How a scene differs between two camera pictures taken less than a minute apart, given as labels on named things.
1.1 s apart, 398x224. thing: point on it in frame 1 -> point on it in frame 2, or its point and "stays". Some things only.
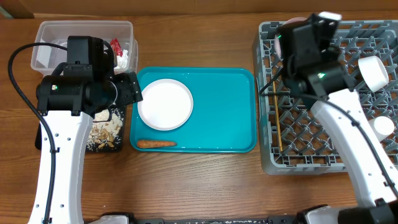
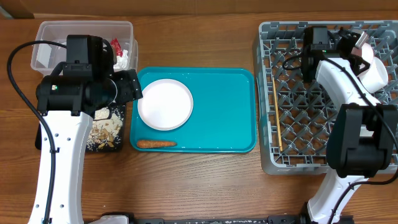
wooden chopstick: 277,116 stays
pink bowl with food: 290,22 -> 365,51
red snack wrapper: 116,46 stays
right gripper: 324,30 -> 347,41
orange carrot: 145,144 stays
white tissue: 122,61 stays
